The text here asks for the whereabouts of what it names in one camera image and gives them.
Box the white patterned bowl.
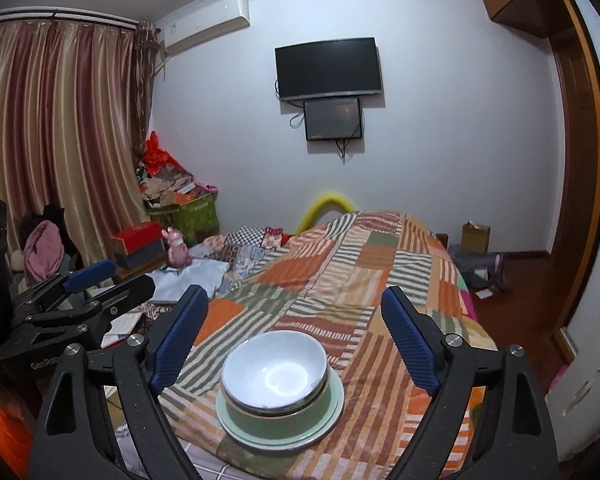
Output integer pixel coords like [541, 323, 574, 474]
[221, 330, 328, 416]

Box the green bowl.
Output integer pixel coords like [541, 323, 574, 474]
[215, 370, 342, 445]

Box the mint green plate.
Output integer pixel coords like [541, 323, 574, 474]
[215, 368, 344, 452]

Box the red long box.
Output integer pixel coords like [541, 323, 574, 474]
[111, 221, 162, 256]

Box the dark grey long box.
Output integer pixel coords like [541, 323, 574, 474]
[114, 240, 166, 270]

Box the pink clothing pile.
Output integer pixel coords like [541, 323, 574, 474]
[23, 220, 65, 284]

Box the light blue folded cloth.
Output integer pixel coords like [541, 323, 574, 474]
[148, 259, 230, 304]

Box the white suitcase with stickers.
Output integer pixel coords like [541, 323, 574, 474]
[545, 317, 600, 462]

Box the pink toy figurine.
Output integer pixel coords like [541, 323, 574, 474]
[161, 226, 192, 269]

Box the green storage box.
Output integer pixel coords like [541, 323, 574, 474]
[148, 194, 220, 246]

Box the checkered patterned quilt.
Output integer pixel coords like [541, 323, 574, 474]
[99, 224, 294, 351]

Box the striped brown curtain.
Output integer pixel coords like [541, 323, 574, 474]
[0, 20, 157, 264]

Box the cardboard box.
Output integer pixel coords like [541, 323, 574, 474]
[460, 221, 491, 255]

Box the striped orange patchwork blanket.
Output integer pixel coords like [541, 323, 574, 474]
[160, 211, 493, 479]

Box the yellow foam tube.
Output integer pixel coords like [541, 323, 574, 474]
[296, 192, 356, 234]

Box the white air conditioner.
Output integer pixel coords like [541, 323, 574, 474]
[161, 0, 250, 56]

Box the brown wooden door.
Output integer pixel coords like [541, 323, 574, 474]
[550, 0, 600, 336]

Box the small wall monitor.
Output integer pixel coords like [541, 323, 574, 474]
[303, 96, 363, 141]

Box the black wall television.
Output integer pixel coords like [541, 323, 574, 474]
[274, 37, 382, 101]

